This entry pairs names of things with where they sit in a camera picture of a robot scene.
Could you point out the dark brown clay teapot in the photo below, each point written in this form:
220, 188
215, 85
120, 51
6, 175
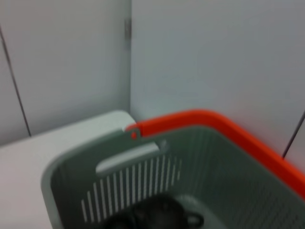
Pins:
162, 212

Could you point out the grey perforated storage bin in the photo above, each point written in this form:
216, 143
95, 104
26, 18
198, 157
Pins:
214, 179

